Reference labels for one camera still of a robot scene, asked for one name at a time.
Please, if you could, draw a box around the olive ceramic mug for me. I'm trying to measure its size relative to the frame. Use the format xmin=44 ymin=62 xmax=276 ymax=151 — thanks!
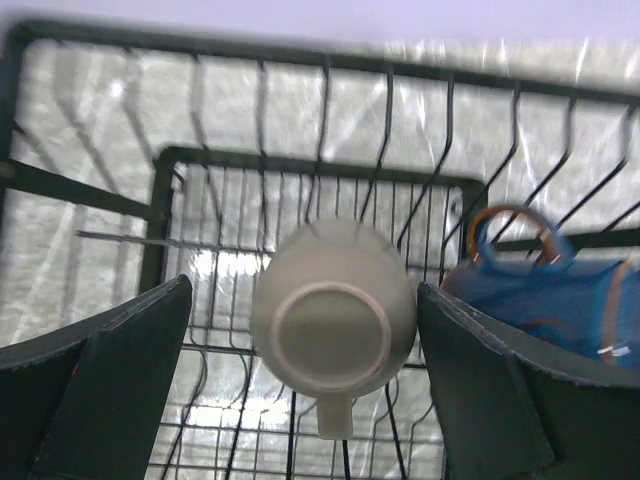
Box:
xmin=250 ymin=218 xmax=417 ymax=440

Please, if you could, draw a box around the black wire dish rack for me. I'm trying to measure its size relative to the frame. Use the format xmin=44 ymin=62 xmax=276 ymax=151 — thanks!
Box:
xmin=1 ymin=16 xmax=639 ymax=479

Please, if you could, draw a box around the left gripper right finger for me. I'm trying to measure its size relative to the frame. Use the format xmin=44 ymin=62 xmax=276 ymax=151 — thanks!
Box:
xmin=417 ymin=283 xmax=639 ymax=479

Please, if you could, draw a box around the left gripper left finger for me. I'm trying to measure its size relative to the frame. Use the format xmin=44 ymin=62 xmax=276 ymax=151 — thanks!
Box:
xmin=1 ymin=275 xmax=192 ymax=479

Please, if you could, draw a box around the dark blue glazed mug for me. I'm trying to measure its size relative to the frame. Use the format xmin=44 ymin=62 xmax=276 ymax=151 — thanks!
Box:
xmin=440 ymin=204 xmax=639 ymax=370

